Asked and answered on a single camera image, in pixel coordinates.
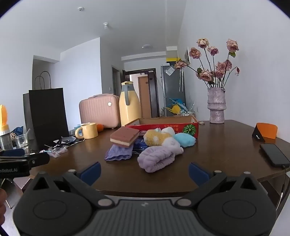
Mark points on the pink suitcase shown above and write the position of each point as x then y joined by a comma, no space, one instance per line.
98,111

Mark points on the black smartphone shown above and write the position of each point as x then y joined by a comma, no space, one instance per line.
274,154

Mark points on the crumpled plastic wrappers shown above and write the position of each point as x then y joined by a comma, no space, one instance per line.
59,145

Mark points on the yellow mug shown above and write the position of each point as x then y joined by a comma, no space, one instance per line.
89,131

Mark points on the grey refrigerator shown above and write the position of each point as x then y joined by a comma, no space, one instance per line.
172,90

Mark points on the lavender fluffy towel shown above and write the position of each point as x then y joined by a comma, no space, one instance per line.
156,158

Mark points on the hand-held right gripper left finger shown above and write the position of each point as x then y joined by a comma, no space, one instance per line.
91,173

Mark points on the orange capped bottle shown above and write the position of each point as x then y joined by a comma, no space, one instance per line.
4,122

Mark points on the white towel roll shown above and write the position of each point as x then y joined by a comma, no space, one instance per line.
168,131

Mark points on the dried pink roses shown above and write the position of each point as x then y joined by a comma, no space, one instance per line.
206,74

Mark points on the purple towel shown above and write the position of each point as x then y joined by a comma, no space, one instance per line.
117,153

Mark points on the light blue towel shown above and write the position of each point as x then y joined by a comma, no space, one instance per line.
184,139

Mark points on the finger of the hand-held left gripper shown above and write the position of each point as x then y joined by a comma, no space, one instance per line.
11,152
39,159

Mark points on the ceiling lamp socket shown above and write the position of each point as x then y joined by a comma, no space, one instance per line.
105,25

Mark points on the pile of household clutter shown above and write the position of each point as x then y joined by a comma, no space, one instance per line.
176,107

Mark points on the wall picture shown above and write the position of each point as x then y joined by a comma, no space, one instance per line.
187,55

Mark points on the orange fruit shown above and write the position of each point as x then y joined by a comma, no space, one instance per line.
100,128

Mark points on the yellow and white box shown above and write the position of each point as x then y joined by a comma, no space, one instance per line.
171,54

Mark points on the red and orange cardboard box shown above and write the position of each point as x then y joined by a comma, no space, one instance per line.
163,127

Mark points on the brown wooden door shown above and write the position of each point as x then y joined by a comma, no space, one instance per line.
143,97

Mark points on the round ceiling light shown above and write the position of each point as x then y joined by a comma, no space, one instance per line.
147,46

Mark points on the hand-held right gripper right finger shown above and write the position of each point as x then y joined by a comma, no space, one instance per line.
199,173

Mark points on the blue bag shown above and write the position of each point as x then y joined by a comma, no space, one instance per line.
17,131

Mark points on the yellow thermos jug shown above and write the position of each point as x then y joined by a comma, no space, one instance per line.
130,109

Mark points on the black paper bag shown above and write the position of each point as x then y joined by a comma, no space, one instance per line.
45,113

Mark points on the brown layered sponge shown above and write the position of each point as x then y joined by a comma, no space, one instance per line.
124,136

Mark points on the yellow and white plush toy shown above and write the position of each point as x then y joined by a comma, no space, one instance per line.
156,137

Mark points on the blue tissue packet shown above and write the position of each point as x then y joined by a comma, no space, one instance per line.
139,144

